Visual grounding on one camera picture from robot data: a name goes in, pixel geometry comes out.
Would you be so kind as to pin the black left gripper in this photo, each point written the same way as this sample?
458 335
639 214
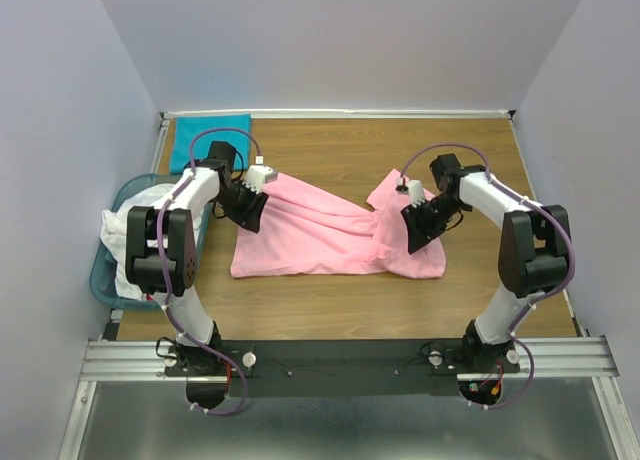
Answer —
248 217

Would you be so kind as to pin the folded teal t-shirt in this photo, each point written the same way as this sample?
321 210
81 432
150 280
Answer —
189 127

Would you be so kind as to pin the pink t-shirt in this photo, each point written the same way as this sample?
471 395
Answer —
307 230

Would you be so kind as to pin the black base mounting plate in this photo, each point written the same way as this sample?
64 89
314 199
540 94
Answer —
237 390

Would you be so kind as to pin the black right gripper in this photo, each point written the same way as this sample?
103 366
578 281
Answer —
419 232

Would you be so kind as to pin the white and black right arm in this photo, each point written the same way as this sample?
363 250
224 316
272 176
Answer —
536 257

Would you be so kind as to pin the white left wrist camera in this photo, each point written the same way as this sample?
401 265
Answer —
257 176

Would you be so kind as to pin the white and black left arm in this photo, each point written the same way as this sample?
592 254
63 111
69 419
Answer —
197 338

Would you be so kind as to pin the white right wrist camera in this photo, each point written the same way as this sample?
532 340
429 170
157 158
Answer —
413 189

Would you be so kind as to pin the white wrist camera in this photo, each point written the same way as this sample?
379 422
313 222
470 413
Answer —
257 176
413 189

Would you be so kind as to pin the aluminium front rail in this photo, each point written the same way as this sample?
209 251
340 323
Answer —
577 357

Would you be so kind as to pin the white t-shirt in basket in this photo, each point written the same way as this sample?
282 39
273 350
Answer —
120 250

